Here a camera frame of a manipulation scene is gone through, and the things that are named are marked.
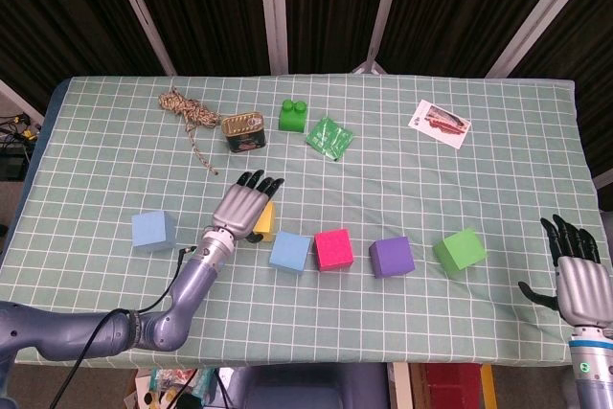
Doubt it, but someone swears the yellow board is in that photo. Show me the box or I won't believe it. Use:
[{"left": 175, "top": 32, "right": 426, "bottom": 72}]
[{"left": 480, "top": 363, "right": 498, "bottom": 409}]

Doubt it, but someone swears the purple foam cube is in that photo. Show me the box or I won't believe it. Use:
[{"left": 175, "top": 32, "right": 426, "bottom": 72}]
[{"left": 368, "top": 236, "right": 416, "bottom": 280}]

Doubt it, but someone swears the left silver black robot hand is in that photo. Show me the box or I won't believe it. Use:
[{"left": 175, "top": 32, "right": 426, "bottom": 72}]
[{"left": 211, "top": 170, "right": 285, "bottom": 244}]

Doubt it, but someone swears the braided brown white rope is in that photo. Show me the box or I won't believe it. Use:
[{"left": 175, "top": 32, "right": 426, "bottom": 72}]
[{"left": 158, "top": 86, "right": 222, "bottom": 176}]

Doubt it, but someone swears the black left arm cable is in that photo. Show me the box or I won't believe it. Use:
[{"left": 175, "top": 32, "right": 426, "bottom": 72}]
[{"left": 55, "top": 245, "right": 198, "bottom": 409}]

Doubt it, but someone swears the white table leg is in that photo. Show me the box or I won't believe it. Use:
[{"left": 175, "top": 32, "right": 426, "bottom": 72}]
[{"left": 386, "top": 361, "right": 414, "bottom": 409}]

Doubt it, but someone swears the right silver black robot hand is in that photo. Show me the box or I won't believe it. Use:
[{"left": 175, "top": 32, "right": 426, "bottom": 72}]
[{"left": 517, "top": 214, "right": 613, "bottom": 329}]

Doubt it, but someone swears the black equipment with cables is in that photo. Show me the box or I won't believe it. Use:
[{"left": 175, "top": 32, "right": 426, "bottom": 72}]
[{"left": 0, "top": 111, "right": 42, "bottom": 183}]

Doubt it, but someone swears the green foam cube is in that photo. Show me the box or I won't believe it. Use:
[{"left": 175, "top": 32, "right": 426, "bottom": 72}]
[{"left": 432, "top": 228, "right": 488, "bottom": 280}]

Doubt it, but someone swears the magenta foam cube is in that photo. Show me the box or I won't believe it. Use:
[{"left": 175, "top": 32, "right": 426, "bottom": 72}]
[{"left": 313, "top": 228, "right": 355, "bottom": 273}]

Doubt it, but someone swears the red box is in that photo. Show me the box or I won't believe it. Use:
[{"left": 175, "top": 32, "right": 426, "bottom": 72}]
[{"left": 423, "top": 363, "right": 484, "bottom": 409}]

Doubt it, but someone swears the white metal frame post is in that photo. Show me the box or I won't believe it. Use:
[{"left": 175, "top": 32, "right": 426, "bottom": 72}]
[
  {"left": 352, "top": 0, "right": 408, "bottom": 76},
  {"left": 103, "top": 0, "right": 177, "bottom": 78},
  {"left": 484, "top": 0, "right": 600, "bottom": 79},
  {"left": 257, "top": 0, "right": 290, "bottom": 76},
  {"left": 0, "top": 78, "right": 47, "bottom": 125}
]

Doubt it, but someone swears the yellow foam cube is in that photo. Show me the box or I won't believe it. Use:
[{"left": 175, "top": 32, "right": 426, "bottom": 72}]
[{"left": 252, "top": 201, "right": 278, "bottom": 244}]

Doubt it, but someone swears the dark green luncheon meat can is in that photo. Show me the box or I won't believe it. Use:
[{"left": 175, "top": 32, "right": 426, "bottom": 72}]
[{"left": 220, "top": 110, "right": 268, "bottom": 155}]

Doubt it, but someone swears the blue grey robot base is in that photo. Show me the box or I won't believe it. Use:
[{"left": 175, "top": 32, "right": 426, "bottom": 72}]
[{"left": 224, "top": 361, "right": 389, "bottom": 409}]

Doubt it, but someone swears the light blue foam cube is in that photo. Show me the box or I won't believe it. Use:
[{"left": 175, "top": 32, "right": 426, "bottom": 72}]
[
  {"left": 130, "top": 210, "right": 177, "bottom": 254},
  {"left": 268, "top": 230, "right": 313, "bottom": 276}
]

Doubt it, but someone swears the green checked tablecloth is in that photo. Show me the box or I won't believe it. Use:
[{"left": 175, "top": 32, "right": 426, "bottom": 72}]
[{"left": 0, "top": 75, "right": 605, "bottom": 370}]

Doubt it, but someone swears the green foil sachet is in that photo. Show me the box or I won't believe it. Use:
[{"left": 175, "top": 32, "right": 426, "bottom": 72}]
[{"left": 305, "top": 116, "right": 355, "bottom": 163}]

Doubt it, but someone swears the pile of colourful packets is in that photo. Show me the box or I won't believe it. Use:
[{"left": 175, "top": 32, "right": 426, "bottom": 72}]
[{"left": 133, "top": 366, "right": 226, "bottom": 409}]

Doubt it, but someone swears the green toy building brick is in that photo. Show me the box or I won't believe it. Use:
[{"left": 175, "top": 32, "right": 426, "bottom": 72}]
[{"left": 278, "top": 99, "right": 309, "bottom": 134}]

